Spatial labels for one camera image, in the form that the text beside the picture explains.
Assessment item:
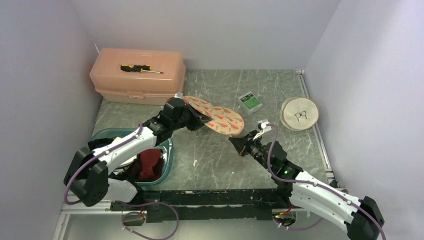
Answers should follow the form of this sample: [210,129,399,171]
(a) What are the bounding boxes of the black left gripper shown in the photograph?
[171,102,212,131]

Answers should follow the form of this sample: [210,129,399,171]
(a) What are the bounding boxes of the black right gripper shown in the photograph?
[229,129,274,172]

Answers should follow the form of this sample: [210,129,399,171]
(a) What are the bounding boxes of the floral mesh laundry bag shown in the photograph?
[182,95,245,136]

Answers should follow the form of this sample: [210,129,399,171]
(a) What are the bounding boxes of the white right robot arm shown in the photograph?
[229,130,387,240]

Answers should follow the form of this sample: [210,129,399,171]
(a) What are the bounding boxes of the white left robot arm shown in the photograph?
[63,97,212,210]

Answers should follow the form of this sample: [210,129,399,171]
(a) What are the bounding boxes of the white green small box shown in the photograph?
[237,91,263,116]

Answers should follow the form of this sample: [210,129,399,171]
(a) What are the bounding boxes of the round white mesh pouch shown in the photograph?
[279,96,320,132]

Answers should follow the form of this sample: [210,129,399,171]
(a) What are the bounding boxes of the red cloth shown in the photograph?
[129,148,164,183]

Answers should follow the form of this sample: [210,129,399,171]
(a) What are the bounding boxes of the pink plastic storage box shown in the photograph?
[89,48,186,105]

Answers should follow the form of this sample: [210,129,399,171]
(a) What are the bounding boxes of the black yellow screwdriver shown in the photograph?
[120,65,164,74]

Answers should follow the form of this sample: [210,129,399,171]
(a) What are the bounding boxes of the teal plastic basin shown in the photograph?
[88,128,174,186]

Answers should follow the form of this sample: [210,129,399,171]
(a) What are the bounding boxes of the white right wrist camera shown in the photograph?
[257,119,270,130]

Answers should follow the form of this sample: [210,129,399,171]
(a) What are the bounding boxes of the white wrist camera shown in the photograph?
[257,119,270,130]
[166,92,183,102]

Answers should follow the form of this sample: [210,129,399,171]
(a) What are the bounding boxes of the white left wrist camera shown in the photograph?
[166,92,183,102]

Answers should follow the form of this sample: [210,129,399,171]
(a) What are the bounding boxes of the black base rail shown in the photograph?
[110,188,291,223]

